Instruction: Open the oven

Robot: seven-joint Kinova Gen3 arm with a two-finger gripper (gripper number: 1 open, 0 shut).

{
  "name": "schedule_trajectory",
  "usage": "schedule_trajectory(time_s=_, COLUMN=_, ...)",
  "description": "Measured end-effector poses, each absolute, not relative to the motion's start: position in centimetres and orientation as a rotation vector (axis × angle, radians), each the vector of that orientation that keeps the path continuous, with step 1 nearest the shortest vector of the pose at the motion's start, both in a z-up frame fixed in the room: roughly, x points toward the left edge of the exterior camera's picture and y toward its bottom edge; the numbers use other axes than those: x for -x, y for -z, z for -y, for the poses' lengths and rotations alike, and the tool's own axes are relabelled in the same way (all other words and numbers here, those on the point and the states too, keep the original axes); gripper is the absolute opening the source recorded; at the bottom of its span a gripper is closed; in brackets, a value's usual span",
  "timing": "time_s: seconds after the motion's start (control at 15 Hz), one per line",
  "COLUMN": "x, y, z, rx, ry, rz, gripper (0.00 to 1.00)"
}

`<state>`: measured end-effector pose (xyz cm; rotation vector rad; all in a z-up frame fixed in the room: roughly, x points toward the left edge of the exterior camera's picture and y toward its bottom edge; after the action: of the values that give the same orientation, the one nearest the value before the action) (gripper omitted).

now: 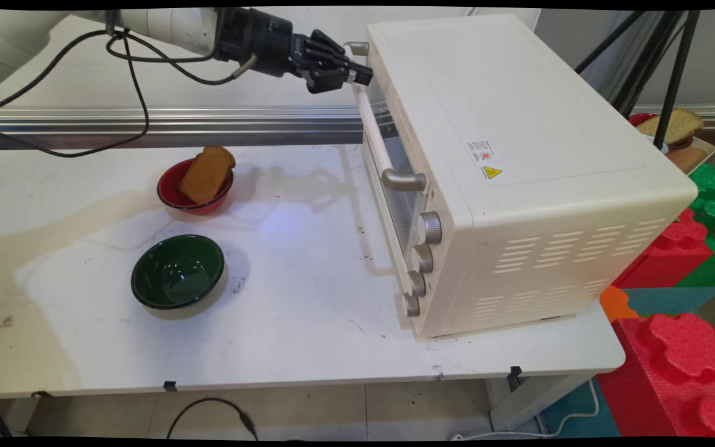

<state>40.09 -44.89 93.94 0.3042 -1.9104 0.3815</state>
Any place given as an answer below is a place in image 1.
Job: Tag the aluminium rail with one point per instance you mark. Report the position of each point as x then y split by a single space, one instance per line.
208 127

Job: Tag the cream toaster oven body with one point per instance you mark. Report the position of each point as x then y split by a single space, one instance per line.
537 155

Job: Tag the small red foam block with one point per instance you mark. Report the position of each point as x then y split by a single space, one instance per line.
668 254

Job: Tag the teal floor mat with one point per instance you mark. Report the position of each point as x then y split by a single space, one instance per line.
581 413

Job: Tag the black table clip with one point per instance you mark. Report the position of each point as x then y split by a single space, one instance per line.
514 374
170 385

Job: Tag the white table leg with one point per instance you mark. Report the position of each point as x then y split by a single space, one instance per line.
525 403

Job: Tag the red bowl with toast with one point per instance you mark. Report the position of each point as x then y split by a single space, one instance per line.
171 186

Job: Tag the brown toast slice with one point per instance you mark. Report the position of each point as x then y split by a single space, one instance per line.
205 174

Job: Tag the teal foam block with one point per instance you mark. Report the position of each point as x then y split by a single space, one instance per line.
674 300

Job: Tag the largest silver oven knob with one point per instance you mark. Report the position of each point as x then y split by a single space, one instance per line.
431 227

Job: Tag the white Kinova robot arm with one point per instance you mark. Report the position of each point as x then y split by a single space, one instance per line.
16 43

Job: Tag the large red foam block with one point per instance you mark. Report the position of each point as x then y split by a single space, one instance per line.
674 379

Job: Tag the green foam block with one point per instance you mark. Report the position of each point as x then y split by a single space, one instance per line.
714 217

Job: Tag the black tripod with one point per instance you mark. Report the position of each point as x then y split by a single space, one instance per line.
674 74

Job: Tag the orange foam block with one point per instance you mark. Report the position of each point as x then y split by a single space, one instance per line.
617 303

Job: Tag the red bowl with light bread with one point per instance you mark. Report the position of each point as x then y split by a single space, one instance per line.
640 117

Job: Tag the dark green bowl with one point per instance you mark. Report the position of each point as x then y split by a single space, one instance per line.
177 273

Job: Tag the light bread slice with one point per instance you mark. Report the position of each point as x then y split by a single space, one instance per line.
680 124

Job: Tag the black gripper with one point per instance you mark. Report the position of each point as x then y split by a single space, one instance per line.
258 40

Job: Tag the beige tray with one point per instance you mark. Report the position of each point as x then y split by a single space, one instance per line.
696 156

